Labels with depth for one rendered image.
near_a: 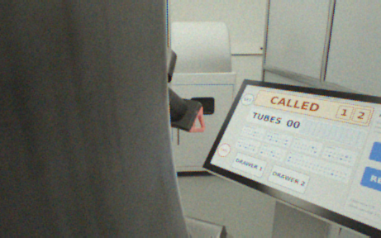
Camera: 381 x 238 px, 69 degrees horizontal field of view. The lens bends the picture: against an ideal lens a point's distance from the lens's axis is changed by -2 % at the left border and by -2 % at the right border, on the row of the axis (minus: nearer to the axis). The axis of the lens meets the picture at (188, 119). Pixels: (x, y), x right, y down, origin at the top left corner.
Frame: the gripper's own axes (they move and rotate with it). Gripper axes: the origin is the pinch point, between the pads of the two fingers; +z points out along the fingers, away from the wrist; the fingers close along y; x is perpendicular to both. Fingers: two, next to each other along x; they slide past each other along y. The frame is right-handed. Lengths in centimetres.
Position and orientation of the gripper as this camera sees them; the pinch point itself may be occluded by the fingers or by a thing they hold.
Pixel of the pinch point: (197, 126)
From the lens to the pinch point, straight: 70.3
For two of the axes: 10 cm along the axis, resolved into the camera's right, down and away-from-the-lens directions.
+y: -7.3, -1.9, 6.5
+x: -4.2, 8.8, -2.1
